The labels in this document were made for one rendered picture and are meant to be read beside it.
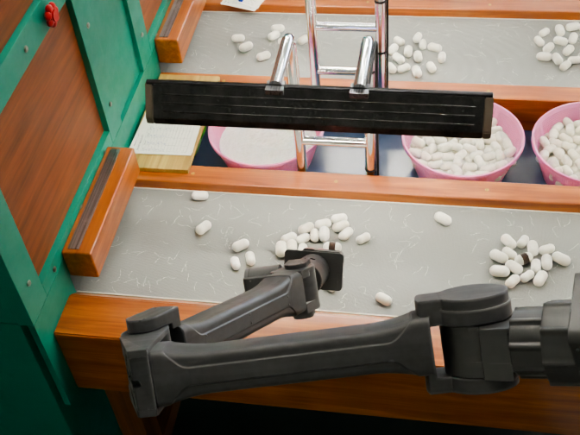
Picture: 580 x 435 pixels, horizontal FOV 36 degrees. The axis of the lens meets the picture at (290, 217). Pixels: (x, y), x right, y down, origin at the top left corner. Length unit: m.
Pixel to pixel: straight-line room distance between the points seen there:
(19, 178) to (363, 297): 0.67
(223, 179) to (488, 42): 0.79
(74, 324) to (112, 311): 0.07
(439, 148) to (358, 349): 1.12
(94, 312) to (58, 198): 0.23
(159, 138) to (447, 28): 0.81
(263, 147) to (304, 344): 1.14
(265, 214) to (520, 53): 0.79
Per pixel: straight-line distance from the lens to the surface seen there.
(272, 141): 2.07
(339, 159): 2.11
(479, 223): 1.88
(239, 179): 1.95
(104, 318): 1.76
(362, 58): 1.65
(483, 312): 0.94
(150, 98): 1.68
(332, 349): 0.96
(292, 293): 1.33
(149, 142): 2.06
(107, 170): 1.90
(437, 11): 2.43
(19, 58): 1.59
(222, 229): 1.89
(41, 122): 1.70
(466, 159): 2.03
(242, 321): 1.22
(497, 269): 1.78
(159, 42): 2.23
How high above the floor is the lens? 2.11
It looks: 46 degrees down
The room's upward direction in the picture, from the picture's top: 6 degrees counter-clockwise
